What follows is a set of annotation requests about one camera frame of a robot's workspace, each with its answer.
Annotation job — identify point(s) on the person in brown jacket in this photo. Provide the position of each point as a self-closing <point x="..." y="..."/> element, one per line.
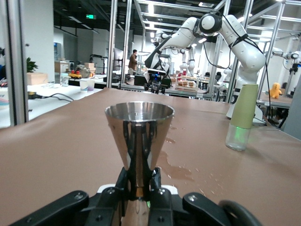
<point x="132" y="62"/>

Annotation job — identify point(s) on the clear plastic jar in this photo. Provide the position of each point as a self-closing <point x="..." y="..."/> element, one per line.
<point x="64" y="80"/>

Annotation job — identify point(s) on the cardboard box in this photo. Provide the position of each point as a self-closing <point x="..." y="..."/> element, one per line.
<point x="37" y="78"/>

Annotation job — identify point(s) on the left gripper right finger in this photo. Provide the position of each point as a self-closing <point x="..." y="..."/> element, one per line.
<point x="178" y="212"/>

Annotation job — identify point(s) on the tray of bread toys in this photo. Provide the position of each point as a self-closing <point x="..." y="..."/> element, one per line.
<point x="187" y="83"/>

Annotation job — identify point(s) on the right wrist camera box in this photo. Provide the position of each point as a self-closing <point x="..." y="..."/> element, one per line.
<point x="156" y="72"/>

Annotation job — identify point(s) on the green exit sign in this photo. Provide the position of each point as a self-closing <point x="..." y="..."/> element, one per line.
<point x="91" y="16"/>

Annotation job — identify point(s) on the aluminium frame profile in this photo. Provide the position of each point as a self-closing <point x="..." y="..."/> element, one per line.
<point x="15" y="58"/>
<point x="126" y="42"/>
<point x="112" y="42"/>

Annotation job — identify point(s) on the small brown liquid puddle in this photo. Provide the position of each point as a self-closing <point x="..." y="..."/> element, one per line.
<point x="170" y="140"/>

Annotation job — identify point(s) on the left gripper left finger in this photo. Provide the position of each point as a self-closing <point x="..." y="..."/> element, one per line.
<point x="70" y="207"/>

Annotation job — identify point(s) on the purple-tinted paper cup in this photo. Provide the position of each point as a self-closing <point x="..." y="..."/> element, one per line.
<point x="91" y="85"/>

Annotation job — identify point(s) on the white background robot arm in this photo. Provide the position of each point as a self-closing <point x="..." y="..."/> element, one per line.
<point x="289" y="55"/>

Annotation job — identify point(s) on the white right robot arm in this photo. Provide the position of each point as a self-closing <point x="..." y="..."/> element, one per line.
<point x="247" y="54"/>

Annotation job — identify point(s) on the steel double jigger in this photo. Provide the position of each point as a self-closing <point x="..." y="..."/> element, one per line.
<point x="138" y="131"/>

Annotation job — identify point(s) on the brown table mat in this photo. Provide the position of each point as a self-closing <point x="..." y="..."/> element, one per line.
<point x="58" y="153"/>

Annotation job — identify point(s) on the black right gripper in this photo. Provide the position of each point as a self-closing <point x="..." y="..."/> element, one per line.
<point x="156" y="78"/>

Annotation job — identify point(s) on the green-capped glass shaker bottle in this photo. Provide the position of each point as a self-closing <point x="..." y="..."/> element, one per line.
<point x="244" y="106"/>

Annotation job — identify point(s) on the white paper cup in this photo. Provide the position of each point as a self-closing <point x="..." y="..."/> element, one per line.
<point x="83" y="86"/>

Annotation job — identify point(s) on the orange plush toy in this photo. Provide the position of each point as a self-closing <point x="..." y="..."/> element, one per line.
<point x="275" y="90"/>

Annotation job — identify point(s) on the white side table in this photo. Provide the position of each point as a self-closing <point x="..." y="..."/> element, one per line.
<point x="47" y="103"/>

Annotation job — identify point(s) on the green potted plant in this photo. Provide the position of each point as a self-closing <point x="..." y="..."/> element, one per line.
<point x="31" y="64"/>

